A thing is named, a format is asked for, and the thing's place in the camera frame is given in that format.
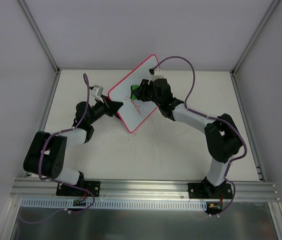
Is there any aluminium mounting rail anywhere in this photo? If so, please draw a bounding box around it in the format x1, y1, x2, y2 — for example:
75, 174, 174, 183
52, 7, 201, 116
9, 177, 281, 203

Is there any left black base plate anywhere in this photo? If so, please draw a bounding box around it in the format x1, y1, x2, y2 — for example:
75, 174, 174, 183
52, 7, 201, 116
56, 180, 101, 198

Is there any white slotted cable duct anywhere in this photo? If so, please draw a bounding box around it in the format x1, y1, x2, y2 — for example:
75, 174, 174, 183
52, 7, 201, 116
20, 197, 207, 212

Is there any left aluminium frame post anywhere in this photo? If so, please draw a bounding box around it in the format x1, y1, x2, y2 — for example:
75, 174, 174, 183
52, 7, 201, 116
17, 0, 61, 75

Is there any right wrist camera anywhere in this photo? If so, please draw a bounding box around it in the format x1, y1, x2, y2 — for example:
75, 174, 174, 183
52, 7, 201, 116
149, 67, 164, 82

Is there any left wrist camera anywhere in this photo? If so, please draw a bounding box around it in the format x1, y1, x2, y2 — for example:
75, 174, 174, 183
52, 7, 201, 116
90, 85, 103, 101

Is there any right aluminium frame post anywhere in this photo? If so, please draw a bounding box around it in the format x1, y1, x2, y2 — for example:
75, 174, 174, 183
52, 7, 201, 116
230, 0, 281, 76

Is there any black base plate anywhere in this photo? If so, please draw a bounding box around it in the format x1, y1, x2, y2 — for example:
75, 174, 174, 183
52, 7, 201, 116
56, 180, 101, 198
187, 182, 233, 200

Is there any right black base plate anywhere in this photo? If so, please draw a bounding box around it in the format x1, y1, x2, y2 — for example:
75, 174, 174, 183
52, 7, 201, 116
187, 182, 233, 200

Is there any green whiteboard eraser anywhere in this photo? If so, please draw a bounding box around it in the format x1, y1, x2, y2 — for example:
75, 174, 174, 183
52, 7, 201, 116
130, 85, 139, 100

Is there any pink framed whiteboard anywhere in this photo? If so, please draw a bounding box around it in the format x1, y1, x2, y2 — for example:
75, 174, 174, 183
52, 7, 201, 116
108, 54, 158, 133

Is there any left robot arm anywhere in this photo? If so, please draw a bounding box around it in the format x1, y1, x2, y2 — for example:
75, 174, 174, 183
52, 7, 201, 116
23, 95, 123, 196

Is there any aluminium frame post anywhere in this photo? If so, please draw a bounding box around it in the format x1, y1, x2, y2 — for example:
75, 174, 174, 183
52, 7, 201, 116
230, 0, 281, 76
17, 0, 61, 75

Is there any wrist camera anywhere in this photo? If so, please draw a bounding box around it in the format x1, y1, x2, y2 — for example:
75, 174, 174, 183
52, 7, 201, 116
90, 85, 103, 101
149, 67, 164, 82

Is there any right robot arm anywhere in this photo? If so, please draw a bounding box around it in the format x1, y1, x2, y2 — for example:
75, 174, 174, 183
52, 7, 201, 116
131, 78, 246, 198

